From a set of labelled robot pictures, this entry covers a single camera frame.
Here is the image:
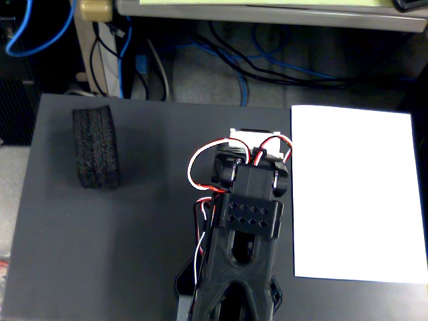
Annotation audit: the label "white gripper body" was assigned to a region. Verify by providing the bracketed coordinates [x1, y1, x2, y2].
[229, 128, 292, 161]

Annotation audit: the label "thin black cable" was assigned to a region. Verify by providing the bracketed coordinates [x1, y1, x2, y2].
[90, 21, 118, 98]

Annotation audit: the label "red white black servo cable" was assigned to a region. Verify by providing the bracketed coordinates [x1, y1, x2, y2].
[193, 197, 217, 288]

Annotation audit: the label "black floor cable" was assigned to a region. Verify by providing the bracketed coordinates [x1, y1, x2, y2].
[193, 19, 419, 91]

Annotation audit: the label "beige cable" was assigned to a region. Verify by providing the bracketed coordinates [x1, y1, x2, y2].
[146, 38, 171, 101]

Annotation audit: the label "straight blue cable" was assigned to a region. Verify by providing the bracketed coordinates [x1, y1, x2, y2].
[117, 18, 134, 100]

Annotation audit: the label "long red white servo cable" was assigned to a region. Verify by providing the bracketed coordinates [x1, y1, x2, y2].
[187, 138, 235, 193]

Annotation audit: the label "blue floor cable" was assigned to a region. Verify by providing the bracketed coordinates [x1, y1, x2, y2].
[156, 23, 338, 108]

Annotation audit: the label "beige plastic box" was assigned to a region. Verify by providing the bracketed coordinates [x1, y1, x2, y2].
[79, 0, 113, 21]

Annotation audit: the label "beige desk leg panel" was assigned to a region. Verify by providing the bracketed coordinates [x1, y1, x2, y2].
[73, 0, 123, 98]

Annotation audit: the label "black computer tower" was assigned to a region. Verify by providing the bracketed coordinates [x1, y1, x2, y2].
[0, 16, 41, 146]

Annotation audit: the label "black desk item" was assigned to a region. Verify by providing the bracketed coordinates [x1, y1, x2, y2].
[391, 0, 428, 13]

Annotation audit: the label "black foam cube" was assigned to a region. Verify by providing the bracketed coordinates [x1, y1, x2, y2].
[72, 105, 121, 191]

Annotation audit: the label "white paper sheet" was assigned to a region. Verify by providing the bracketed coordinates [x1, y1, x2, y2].
[290, 104, 428, 284]

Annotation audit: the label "looped blue cable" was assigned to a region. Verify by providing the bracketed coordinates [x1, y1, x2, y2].
[5, 0, 76, 58]

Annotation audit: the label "short red white servo cable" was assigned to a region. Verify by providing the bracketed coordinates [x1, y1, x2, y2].
[252, 136, 294, 165]

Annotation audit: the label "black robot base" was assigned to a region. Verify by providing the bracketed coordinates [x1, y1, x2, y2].
[173, 263, 284, 321]

